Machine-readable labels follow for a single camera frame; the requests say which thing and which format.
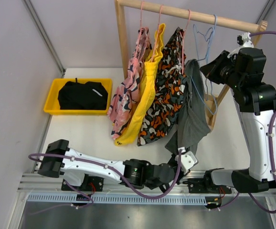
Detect black shorts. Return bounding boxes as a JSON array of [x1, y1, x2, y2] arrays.
[[58, 81, 108, 110]]

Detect pink patterned shorts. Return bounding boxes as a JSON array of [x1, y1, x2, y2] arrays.
[[107, 27, 152, 140]]

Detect aluminium corner post left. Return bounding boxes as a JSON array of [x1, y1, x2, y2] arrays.
[[22, 0, 66, 78]]

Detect orange camouflage shorts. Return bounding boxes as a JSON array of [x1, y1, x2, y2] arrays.
[[137, 27, 186, 146]]

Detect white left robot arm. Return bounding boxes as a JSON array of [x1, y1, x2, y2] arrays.
[[38, 139, 190, 191]]

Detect aluminium corner post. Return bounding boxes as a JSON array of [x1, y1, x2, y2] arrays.
[[256, 0, 276, 24], [22, 0, 66, 78]]

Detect aluminium corner post right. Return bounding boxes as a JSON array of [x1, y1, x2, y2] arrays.
[[256, 0, 276, 24]]

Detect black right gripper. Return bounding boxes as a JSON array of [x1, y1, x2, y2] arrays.
[[201, 50, 245, 91]]

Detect wooden clothes rack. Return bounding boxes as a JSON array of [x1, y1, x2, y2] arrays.
[[113, 0, 268, 134]]

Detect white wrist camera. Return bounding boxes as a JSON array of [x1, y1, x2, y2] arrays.
[[175, 147, 198, 175], [227, 32, 254, 59]]

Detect pink hanger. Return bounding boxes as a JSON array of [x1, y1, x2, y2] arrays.
[[179, 9, 191, 74], [151, 4, 164, 62], [134, 0, 146, 64]]

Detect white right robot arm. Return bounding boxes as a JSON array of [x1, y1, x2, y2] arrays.
[[200, 47, 276, 193]]

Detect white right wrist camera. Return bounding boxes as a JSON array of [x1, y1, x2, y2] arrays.
[[227, 32, 254, 59]]

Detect grey shorts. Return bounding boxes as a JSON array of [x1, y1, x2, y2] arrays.
[[165, 59, 210, 155]]

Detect blue hanger with grey shorts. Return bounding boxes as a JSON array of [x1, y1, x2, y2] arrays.
[[193, 24, 218, 115]]

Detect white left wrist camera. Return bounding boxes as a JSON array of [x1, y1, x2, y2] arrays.
[[175, 147, 198, 175]]

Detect yellow shorts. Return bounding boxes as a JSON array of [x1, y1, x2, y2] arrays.
[[114, 23, 165, 146]]

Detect yellow plastic tray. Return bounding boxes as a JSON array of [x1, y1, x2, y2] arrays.
[[44, 78, 112, 115]]

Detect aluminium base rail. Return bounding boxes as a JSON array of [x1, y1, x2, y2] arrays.
[[17, 169, 255, 206]]

